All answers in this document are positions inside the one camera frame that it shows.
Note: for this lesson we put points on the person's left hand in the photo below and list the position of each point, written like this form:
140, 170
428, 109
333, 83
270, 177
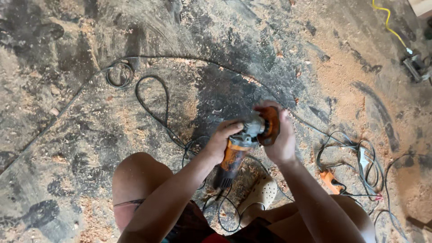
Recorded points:
218, 140

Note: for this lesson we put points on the dark shorts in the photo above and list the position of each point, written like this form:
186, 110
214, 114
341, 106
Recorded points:
216, 229

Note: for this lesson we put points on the orange angle grinder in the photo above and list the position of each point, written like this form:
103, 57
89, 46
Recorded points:
249, 141

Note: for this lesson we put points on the cream perforated clog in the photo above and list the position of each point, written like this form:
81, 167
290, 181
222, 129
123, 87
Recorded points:
260, 194

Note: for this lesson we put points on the grey metal power tool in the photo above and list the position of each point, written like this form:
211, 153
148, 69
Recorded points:
416, 66

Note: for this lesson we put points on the orange power tool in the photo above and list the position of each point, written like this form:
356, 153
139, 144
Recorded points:
331, 182

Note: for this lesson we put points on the person's right hand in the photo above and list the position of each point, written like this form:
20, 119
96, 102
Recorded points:
282, 141

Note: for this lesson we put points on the wooden board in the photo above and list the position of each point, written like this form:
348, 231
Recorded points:
421, 7

